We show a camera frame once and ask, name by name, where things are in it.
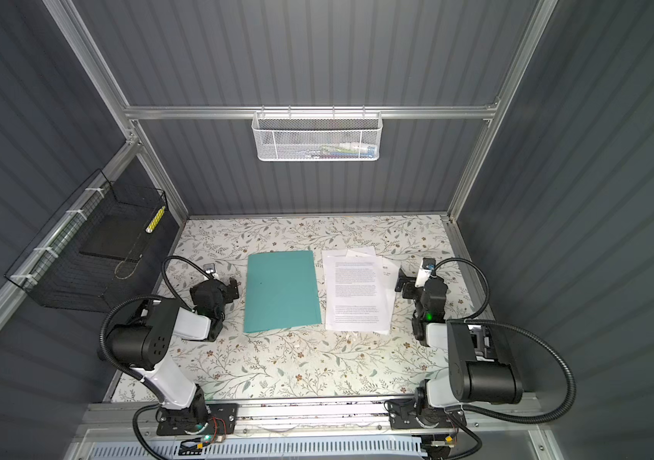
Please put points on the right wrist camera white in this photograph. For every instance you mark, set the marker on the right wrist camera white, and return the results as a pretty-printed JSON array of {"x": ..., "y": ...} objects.
[{"x": 424, "y": 271}]

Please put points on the printed paper sheet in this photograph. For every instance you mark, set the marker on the printed paper sheet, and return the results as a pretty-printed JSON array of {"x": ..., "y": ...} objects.
[
  {"x": 389, "y": 270},
  {"x": 355, "y": 297}
]

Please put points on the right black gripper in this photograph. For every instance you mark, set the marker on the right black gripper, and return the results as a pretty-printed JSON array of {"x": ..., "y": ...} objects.
[{"x": 410, "y": 288}]

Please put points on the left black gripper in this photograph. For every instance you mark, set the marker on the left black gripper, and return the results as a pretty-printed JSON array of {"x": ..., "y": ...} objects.
[{"x": 227, "y": 289}]

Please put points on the black wire mesh basket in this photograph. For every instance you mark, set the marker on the black wire mesh basket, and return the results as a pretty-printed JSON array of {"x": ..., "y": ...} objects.
[{"x": 53, "y": 273}]

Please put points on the floral table mat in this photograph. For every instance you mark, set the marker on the floral table mat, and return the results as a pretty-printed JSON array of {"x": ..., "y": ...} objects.
[{"x": 306, "y": 361}]

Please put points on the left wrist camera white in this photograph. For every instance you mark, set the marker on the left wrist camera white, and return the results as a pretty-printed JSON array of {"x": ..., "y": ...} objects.
[{"x": 210, "y": 271}]

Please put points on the white wire mesh basket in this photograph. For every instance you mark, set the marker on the white wire mesh basket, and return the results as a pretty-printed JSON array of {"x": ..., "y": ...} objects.
[{"x": 277, "y": 139}]

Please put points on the teal paper folder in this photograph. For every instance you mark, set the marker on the teal paper folder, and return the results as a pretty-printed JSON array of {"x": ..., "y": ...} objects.
[{"x": 281, "y": 291}]

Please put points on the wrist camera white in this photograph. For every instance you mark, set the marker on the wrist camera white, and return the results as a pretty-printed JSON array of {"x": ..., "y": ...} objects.
[
  {"x": 424, "y": 271},
  {"x": 210, "y": 271}
]

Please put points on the black flat pad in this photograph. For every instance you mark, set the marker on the black flat pad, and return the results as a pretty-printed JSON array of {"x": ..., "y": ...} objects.
[{"x": 117, "y": 238}]

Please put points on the pens in white basket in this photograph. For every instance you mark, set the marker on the pens in white basket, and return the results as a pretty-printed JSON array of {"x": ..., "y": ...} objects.
[{"x": 353, "y": 150}]

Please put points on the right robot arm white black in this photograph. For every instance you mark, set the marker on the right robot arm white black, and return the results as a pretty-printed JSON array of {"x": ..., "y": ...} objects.
[{"x": 480, "y": 367}]

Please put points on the yellow marker pen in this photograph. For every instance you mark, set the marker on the yellow marker pen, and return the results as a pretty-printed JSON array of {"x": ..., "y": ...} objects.
[{"x": 155, "y": 220}]

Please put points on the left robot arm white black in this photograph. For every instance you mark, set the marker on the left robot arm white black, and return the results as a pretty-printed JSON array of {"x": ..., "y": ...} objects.
[{"x": 135, "y": 339}]

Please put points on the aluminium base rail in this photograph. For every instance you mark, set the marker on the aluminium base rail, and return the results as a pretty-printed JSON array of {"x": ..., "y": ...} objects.
[{"x": 339, "y": 416}]

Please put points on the white perforated cable tray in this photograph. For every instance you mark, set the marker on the white perforated cable tray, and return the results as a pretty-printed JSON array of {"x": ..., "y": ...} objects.
[{"x": 295, "y": 448}]

